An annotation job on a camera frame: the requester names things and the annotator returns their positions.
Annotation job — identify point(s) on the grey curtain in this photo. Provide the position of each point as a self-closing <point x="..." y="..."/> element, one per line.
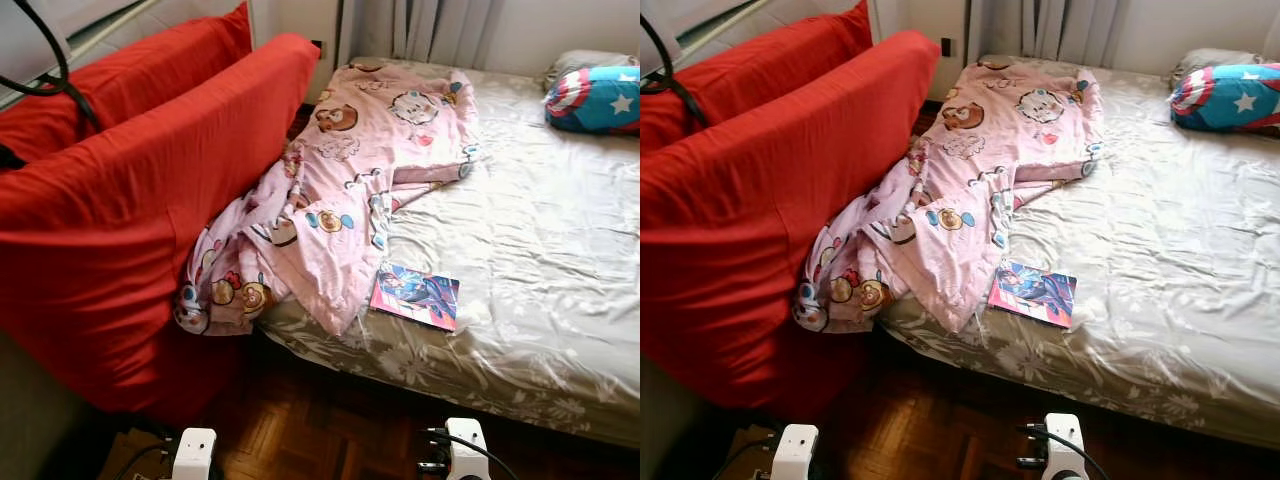
<point x="1050" y="25"/>
<point x="430" y="25"/>

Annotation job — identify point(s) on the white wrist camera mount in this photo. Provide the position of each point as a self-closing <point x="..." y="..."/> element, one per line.
<point x="465" y="450"/>
<point x="1063" y="445"/>
<point x="193" y="455"/>
<point x="795" y="452"/>

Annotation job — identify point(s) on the red fabric sofa cushion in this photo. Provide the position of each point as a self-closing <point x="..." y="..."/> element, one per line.
<point x="790" y="60"/>
<point x="120" y="220"/>
<point x="150" y="70"/>
<point x="760" y="210"/>

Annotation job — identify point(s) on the brown cardboard sheet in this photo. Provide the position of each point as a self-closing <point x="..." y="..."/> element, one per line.
<point x="745" y="450"/>
<point x="125" y="455"/>

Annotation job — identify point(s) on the pink cartoon print blanket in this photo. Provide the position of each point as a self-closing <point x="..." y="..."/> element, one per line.
<point x="960" y="200"/>
<point x="340" y="200"/>

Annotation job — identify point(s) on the Captain America print pillow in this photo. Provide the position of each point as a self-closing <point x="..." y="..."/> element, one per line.
<point x="1225" y="100"/>
<point x="595" y="105"/>

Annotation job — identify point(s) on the beige floral pillow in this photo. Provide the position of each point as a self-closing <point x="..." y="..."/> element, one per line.
<point x="1210" y="60"/>
<point x="580" y="62"/>

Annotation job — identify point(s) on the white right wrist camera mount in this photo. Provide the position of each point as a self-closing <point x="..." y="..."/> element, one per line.
<point x="465" y="450"/>
<point x="1063" y="445"/>

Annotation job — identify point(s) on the colourful comic book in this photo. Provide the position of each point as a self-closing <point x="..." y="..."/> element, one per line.
<point x="415" y="297"/>
<point x="1035" y="295"/>

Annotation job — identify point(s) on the bed with beige floral sheet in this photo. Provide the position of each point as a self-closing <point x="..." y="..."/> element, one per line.
<point x="1150" y="250"/>
<point x="520" y="250"/>

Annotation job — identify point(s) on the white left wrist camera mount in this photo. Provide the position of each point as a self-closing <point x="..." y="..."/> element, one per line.
<point x="795" y="452"/>
<point x="193" y="455"/>

